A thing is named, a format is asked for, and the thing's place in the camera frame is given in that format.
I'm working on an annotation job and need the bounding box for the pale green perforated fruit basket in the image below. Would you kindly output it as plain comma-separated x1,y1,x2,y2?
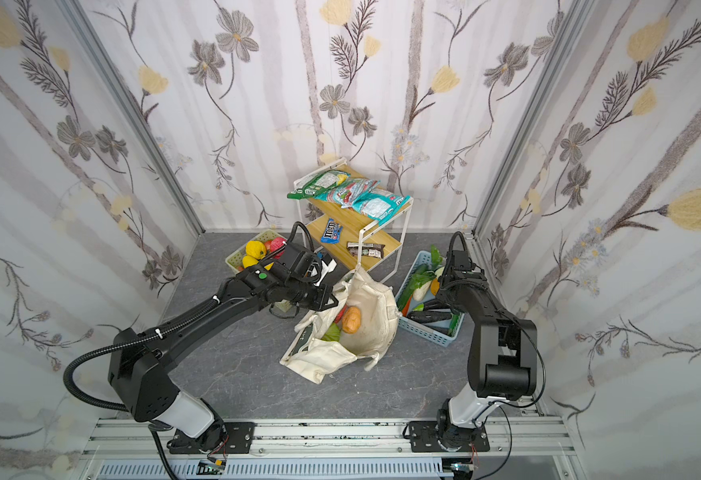
224,228,294,313

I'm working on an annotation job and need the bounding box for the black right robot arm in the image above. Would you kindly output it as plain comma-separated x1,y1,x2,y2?
403,232,547,479

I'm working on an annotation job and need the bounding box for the green cabbage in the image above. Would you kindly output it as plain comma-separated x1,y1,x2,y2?
322,323,342,342

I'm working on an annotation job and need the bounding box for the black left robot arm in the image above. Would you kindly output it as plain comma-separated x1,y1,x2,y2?
62,238,340,454

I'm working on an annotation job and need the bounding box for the green snack bag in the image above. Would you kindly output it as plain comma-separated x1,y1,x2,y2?
286,169,348,200

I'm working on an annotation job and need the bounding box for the pink wrinkled round fruit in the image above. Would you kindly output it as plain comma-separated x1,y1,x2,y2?
266,236,286,253

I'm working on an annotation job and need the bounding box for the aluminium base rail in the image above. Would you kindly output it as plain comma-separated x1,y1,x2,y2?
74,412,586,479

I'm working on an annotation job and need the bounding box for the brown chocolate bar wrapper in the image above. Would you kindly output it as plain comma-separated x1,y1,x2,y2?
346,242,385,259

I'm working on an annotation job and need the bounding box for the orange potato vegetable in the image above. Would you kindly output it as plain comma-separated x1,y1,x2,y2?
342,306,363,334

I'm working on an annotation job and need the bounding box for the light blue vegetable basket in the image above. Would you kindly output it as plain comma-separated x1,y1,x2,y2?
396,251,465,347

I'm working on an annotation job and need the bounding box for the green leafy vegetable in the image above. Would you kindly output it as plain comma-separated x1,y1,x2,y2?
410,244,444,299

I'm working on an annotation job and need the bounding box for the teal red snack bag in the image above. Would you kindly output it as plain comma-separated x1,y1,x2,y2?
326,178,379,208

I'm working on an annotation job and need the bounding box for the green cucumber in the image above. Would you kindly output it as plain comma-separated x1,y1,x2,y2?
397,272,431,312

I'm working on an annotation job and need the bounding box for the yellow mango left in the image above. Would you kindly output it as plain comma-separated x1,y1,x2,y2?
242,255,258,269

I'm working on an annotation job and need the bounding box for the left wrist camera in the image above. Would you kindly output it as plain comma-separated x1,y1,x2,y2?
278,243,338,285

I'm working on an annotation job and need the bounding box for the yellow wrinkled bell pepper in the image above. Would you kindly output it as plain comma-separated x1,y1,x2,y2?
244,240,268,260

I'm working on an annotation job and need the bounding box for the white radish vegetable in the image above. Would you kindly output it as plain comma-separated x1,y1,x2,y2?
412,281,432,302

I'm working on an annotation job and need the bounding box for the blue candy packet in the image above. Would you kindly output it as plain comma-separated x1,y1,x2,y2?
320,218,342,245

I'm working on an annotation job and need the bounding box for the cream canvas grocery bag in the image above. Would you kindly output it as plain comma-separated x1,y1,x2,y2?
280,268,401,384

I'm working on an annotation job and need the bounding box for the white shelf rack with wood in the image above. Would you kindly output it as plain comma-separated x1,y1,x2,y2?
308,198,414,279

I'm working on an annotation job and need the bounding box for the teal white snack bag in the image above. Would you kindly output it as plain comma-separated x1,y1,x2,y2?
352,188,411,223

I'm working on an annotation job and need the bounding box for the dark purple eggplant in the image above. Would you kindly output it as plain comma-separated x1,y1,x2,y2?
408,310,454,325

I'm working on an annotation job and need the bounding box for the red bell pepper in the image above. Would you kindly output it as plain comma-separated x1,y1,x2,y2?
332,305,348,324

